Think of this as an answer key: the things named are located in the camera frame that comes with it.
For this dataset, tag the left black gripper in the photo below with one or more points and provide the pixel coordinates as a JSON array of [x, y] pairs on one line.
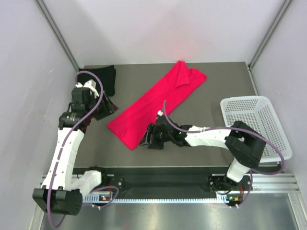
[[107, 108]]

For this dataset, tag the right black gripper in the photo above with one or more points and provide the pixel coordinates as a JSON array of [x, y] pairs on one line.
[[152, 129]]

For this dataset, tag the red polo shirt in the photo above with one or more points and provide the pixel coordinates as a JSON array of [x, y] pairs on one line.
[[174, 87]]

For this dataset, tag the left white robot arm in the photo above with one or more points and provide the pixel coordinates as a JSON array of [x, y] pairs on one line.
[[59, 194]]

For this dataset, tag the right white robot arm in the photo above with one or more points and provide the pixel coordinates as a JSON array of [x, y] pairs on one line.
[[244, 143]]

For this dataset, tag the folded black t shirt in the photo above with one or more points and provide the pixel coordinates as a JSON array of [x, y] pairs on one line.
[[107, 76]]

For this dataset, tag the white plastic basket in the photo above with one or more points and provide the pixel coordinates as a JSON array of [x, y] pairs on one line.
[[258, 113]]

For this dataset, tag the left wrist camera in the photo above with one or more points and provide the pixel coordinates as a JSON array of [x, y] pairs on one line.
[[91, 84]]

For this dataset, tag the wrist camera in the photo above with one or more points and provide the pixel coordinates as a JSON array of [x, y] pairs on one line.
[[160, 115], [91, 84]]

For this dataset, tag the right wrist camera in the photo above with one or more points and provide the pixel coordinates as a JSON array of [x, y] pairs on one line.
[[160, 115]]

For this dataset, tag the slotted grey cable duct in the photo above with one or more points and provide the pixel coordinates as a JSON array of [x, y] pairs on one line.
[[104, 197]]

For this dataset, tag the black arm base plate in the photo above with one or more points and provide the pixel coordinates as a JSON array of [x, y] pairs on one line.
[[206, 183]]

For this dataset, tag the left aluminium frame post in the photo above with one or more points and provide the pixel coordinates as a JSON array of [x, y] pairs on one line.
[[52, 24]]

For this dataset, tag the aluminium frame post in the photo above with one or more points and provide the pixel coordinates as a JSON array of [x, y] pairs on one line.
[[286, 4], [52, 24]]

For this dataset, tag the aluminium front rail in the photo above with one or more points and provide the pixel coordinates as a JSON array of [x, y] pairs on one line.
[[275, 183]]

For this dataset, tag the right aluminium frame post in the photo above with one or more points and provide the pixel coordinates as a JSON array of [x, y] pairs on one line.
[[286, 4]]

